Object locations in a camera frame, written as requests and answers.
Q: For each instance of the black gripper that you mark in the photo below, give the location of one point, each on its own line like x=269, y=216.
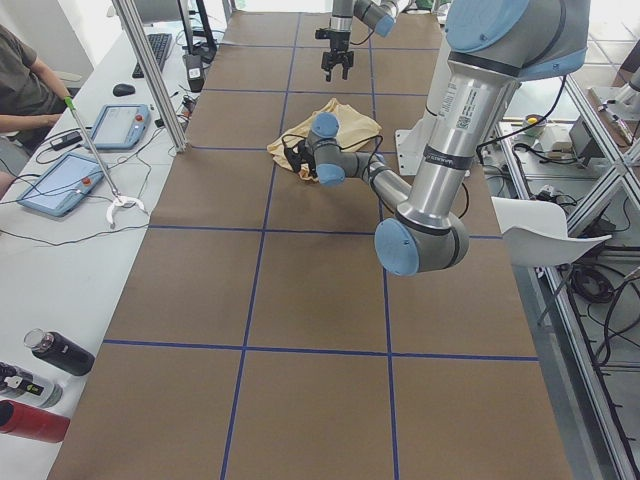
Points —
x=340, y=44
x=302, y=159

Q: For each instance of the cream long-sleeve printed shirt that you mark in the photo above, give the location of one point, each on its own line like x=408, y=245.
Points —
x=355, y=130

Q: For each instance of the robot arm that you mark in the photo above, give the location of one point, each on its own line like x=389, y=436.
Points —
x=488, y=47
x=380, y=18

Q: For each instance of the black keyboard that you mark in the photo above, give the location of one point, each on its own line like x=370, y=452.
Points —
x=160, y=44

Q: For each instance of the upper blue teach pendant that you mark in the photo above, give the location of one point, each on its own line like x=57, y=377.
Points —
x=119, y=127

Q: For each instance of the blue teach pendant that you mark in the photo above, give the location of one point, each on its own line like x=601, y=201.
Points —
x=63, y=186
x=119, y=127

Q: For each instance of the reacher grabber stick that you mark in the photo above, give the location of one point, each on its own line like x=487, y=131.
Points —
x=119, y=199

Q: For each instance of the black computer mouse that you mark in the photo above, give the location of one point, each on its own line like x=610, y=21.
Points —
x=123, y=89

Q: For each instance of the lower blue teach pendant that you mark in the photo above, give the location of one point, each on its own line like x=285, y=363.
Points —
x=63, y=186

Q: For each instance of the white plastic chair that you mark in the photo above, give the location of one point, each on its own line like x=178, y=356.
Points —
x=536, y=233

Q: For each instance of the seated person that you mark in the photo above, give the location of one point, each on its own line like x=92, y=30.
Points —
x=32, y=94

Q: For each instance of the black water bottle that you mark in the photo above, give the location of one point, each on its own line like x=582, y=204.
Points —
x=57, y=350

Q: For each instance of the red water bottle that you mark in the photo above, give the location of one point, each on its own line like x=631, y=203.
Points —
x=28, y=422

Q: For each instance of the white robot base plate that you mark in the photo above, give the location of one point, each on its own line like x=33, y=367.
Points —
x=410, y=143

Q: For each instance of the aluminium frame post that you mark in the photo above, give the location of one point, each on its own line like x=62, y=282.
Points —
x=133, y=27

